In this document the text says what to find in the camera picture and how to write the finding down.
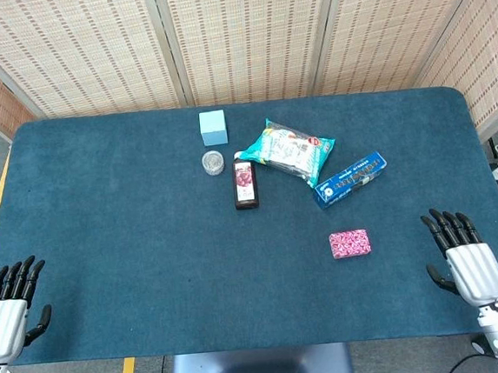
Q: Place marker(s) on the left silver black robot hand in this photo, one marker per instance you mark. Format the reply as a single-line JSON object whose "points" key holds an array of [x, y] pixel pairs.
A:
{"points": [[3, 321]]}

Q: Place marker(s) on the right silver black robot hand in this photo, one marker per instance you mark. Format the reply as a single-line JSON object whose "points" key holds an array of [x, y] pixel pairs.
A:
{"points": [[476, 271]]}

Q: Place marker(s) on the pink patterned packet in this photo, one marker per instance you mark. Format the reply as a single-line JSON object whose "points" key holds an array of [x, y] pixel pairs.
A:
{"points": [[350, 243]]}

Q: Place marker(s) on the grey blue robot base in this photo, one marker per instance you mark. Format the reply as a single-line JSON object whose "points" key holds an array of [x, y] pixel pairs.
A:
{"points": [[260, 369]]}

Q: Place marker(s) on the blue felt table mat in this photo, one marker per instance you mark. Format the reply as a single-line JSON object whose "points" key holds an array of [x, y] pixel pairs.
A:
{"points": [[104, 229]]}

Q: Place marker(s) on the long blue cardboard box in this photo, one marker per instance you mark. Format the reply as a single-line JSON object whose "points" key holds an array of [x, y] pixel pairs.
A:
{"points": [[351, 179]]}

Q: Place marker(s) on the teal white snack bag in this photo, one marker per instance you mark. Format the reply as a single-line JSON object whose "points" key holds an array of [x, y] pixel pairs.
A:
{"points": [[289, 150]]}

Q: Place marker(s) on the dark red juice bottle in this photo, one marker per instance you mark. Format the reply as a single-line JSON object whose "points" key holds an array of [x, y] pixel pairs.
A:
{"points": [[245, 184]]}

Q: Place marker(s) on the small clear round jar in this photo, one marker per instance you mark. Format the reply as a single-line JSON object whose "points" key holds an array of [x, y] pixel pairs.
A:
{"points": [[212, 162]]}

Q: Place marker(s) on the light blue cube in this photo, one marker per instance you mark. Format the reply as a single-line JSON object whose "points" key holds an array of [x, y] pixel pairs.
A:
{"points": [[213, 126]]}

